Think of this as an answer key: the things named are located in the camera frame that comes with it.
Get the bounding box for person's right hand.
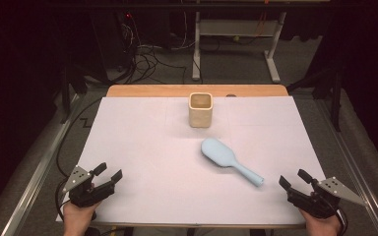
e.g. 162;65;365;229
299;207;343;236

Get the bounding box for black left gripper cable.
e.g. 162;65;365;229
54;97;103;214

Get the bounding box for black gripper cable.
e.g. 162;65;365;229
54;97;103;214
334;206;349;236

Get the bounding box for white table sheet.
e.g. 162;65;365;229
55;95;327;227

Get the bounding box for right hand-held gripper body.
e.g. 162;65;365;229
287;176;369;219

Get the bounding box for person's left hand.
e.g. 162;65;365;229
62;199;102;236

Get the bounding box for orange hanging cable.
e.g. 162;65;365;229
255;0;271;37

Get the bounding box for tangle of black floor cables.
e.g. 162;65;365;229
119;12;189;86

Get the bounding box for white metal desk frame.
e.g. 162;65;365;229
191;0;288;85

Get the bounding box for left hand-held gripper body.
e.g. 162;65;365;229
61;164;116;208

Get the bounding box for black stand leg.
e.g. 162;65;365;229
286;61;347;133
59;61;110;125

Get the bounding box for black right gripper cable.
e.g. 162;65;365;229
334;206;349;236

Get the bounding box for beige square cup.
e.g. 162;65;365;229
188;91;215;129

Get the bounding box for aluminium floor rail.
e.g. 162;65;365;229
314;97;378;236
0;93;81;236

